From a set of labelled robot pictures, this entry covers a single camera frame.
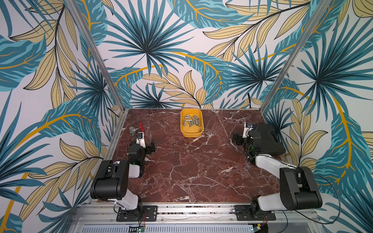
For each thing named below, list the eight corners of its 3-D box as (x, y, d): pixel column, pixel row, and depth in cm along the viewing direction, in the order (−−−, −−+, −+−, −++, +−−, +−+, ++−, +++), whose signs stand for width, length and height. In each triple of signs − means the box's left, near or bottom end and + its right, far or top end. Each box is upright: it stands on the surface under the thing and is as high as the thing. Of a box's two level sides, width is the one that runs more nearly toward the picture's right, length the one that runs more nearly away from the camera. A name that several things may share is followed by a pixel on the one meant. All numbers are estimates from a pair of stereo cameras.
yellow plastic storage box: (179, 137, 104) (179, 133, 100) (180, 113, 119) (180, 108, 115) (204, 138, 105) (204, 133, 100) (202, 113, 120) (202, 108, 115)
